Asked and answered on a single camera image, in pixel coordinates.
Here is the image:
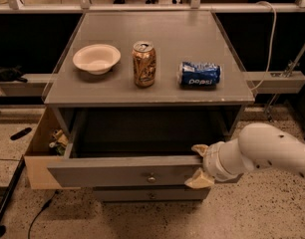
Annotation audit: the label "grey drawer cabinet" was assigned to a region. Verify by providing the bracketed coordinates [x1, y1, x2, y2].
[45, 11, 254, 201]

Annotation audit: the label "black pole on floor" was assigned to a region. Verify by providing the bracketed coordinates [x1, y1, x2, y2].
[0, 157, 25, 237]

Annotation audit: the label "metal railing frame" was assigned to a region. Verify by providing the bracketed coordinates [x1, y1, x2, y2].
[0, 0, 305, 13]

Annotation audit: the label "items in cardboard box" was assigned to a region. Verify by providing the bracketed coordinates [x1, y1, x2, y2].
[49, 129, 68, 155]

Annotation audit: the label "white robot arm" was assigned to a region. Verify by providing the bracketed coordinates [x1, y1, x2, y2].
[184, 122, 305, 189]

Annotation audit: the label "grey top drawer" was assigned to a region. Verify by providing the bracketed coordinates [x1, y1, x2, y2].
[48, 108, 229, 187]

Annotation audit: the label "grey drawer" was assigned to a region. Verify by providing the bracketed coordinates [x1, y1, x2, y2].
[48, 108, 229, 187]
[94, 185, 209, 202]

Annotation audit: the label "black remote on floor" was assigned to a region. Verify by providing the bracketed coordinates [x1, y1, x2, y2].
[10, 127, 32, 140]

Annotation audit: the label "white cable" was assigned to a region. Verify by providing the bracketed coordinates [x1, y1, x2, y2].
[248, 0, 278, 92]

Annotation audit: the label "blue pepsi can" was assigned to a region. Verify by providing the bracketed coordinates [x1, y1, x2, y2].
[177, 61, 221, 87]

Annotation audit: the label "gold upright soda can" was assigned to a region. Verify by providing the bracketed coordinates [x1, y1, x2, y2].
[132, 41, 156, 88]

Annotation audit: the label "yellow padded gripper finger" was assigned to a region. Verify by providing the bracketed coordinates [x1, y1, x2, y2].
[191, 144, 208, 157]
[184, 168, 214, 189]

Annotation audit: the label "cardboard box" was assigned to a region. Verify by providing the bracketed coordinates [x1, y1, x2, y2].
[23, 106, 74, 191]

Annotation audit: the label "white paper bowl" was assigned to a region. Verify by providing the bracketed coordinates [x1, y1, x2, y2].
[73, 44, 121, 75]

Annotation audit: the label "black floor cable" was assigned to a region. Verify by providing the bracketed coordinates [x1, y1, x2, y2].
[27, 189, 59, 239]

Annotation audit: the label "black cloth on ledge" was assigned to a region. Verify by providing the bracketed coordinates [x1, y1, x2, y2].
[0, 66, 28, 83]

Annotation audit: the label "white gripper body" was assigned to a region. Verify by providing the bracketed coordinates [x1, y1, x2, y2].
[203, 139, 255, 182]

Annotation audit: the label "grey bottom drawer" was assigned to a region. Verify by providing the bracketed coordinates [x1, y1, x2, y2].
[94, 185, 209, 202]

